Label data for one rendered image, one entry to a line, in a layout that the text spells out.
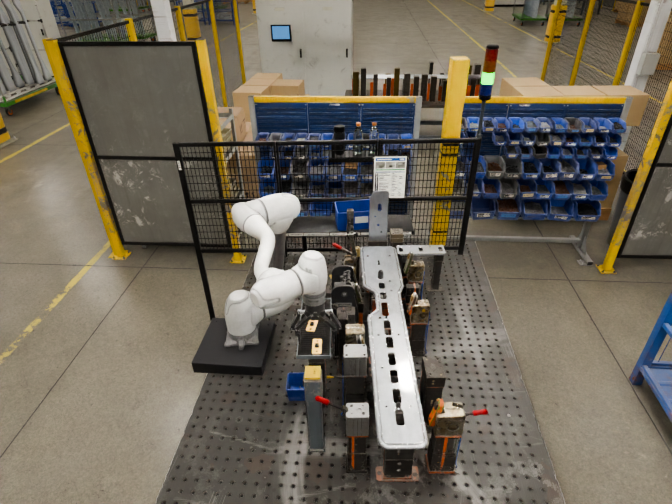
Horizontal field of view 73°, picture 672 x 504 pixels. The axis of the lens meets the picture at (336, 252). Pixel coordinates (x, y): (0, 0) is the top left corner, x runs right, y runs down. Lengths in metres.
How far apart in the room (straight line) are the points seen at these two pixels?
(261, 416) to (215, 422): 0.21
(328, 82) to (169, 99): 4.98
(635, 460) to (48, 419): 3.64
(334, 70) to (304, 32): 0.79
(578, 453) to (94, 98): 4.33
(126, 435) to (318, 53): 6.89
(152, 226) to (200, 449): 2.87
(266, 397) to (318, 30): 7.06
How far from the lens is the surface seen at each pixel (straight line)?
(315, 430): 2.05
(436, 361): 2.07
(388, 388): 1.98
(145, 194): 4.56
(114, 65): 4.23
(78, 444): 3.44
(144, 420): 3.39
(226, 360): 2.48
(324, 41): 8.59
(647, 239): 4.92
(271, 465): 2.15
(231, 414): 2.33
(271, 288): 1.56
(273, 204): 2.09
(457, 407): 1.88
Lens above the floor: 2.50
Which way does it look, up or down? 33 degrees down
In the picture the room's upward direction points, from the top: 1 degrees counter-clockwise
